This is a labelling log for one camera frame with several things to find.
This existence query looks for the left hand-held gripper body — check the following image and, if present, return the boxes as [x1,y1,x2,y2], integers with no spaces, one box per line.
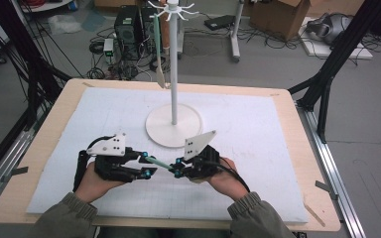
[86,132,142,182]

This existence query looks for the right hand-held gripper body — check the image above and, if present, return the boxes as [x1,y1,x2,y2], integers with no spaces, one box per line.
[182,129,221,182]

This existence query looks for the wooden spatula with green handle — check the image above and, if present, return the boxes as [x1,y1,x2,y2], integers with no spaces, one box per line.
[144,156,209,184]
[153,13,167,89]

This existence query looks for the white utensil rack stand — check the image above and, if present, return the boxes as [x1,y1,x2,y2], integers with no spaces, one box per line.
[145,0,203,149]

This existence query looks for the person's left hand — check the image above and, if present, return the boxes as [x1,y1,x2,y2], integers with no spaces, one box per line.
[73,162,127,203]

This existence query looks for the person's right hand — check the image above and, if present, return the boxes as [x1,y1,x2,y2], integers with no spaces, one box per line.
[206,158,250,201]

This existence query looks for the white grid mat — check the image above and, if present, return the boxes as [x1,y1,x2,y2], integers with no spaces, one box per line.
[26,86,310,224]

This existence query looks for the wooden table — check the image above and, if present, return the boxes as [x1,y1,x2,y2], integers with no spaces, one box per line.
[0,77,341,232]

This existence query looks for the small white box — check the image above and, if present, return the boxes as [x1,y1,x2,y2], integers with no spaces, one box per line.
[102,38,115,58]

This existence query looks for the black computer tower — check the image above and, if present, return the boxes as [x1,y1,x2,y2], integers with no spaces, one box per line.
[140,7,164,56]
[113,4,143,62]

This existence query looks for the white metal stand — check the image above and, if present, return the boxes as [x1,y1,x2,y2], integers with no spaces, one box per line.
[229,0,246,62]

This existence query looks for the flat black device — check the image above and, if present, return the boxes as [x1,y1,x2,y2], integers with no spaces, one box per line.
[203,14,236,32]

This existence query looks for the blue cloth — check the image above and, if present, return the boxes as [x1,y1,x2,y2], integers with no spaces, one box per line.
[80,9,108,33]

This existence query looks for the clear plastic bag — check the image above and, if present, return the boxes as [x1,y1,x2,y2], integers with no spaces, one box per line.
[48,13,83,36]

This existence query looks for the open cardboard box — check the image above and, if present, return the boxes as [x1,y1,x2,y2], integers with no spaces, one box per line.
[248,0,312,42]

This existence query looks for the white floor board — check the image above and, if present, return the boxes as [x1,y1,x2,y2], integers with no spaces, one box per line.
[298,16,375,61]

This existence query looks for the round white table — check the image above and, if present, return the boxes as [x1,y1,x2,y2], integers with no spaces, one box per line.
[19,0,73,14]

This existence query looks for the grey and black device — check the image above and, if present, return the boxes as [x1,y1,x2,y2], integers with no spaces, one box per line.
[306,12,355,46]

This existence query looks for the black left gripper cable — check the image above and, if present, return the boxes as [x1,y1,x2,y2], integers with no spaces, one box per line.
[72,134,117,192]

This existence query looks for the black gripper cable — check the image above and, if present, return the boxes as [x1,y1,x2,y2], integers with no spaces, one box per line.
[72,134,117,192]
[204,158,251,193]

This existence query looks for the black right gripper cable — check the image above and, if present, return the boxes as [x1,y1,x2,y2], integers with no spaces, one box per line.
[204,158,251,193]

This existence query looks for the coiled black cable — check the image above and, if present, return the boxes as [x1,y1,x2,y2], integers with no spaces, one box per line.
[149,56,172,74]

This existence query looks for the grey metal bracket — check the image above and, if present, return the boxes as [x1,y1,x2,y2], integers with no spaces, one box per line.
[315,179,339,201]
[1,166,29,182]

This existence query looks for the aluminium rail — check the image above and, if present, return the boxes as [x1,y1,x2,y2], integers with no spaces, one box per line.
[296,103,366,238]
[0,108,38,216]

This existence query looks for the black metal frame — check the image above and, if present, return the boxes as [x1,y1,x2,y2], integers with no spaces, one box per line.
[0,0,72,187]
[287,0,381,145]

